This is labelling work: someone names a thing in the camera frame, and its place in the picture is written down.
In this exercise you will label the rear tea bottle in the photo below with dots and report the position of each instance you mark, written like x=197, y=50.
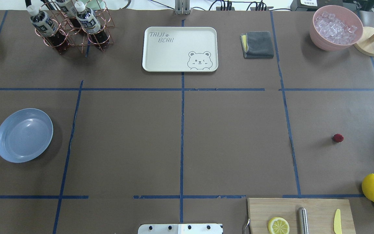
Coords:
x=69, y=10

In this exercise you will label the red strawberry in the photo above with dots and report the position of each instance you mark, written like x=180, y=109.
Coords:
x=338, y=138

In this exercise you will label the right tea bottle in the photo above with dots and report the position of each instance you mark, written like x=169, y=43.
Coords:
x=91, y=25

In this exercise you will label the pink bowl of ice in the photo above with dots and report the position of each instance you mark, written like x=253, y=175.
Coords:
x=335, y=28

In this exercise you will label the grey folded cloth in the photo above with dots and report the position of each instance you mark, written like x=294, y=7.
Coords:
x=257, y=45

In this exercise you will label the cream bear tray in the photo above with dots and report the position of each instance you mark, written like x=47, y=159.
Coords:
x=180, y=49

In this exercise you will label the lemon half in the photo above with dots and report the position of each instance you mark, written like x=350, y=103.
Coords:
x=278, y=225

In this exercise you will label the blue plastic plate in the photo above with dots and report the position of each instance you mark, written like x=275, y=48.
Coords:
x=25, y=135

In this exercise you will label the wooden cutting board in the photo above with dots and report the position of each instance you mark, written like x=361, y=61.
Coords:
x=320, y=214

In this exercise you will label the front left tea bottle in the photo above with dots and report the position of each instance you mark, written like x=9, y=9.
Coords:
x=47, y=28

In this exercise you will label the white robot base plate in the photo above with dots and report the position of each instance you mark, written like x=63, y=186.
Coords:
x=200, y=228

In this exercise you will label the yellow plastic knife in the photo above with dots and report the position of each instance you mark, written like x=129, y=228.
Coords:
x=337, y=225

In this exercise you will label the tea bottle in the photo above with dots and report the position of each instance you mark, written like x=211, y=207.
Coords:
x=69, y=10
x=47, y=28
x=91, y=25

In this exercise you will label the aluminium frame post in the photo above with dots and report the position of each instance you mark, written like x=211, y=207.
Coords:
x=182, y=7

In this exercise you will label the metal knife handle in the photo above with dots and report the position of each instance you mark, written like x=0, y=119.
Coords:
x=303, y=220

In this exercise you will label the copper wire bottle rack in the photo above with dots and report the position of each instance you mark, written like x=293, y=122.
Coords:
x=71, y=30

